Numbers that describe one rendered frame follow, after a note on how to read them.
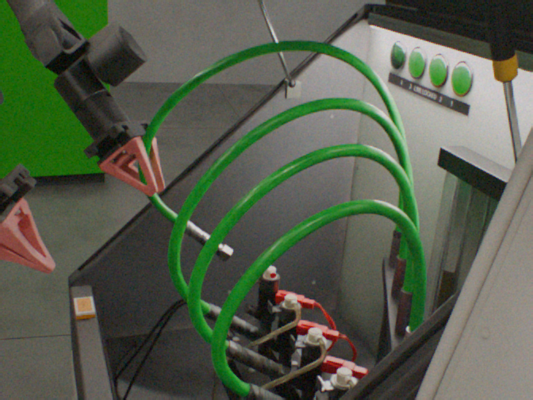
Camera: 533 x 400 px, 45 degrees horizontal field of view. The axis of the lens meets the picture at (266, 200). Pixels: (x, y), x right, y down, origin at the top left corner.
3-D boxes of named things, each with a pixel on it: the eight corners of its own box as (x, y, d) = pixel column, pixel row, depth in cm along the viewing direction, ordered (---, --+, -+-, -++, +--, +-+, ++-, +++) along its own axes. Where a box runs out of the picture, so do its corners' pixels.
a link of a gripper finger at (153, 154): (184, 175, 93) (145, 122, 93) (167, 181, 86) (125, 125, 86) (150, 202, 95) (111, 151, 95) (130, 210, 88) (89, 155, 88)
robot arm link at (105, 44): (70, 65, 99) (30, 39, 91) (127, 17, 97) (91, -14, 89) (100, 122, 94) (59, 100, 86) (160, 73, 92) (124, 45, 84)
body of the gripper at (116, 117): (153, 129, 95) (123, 89, 95) (125, 133, 85) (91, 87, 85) (121, 156, 96) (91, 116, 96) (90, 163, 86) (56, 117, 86)
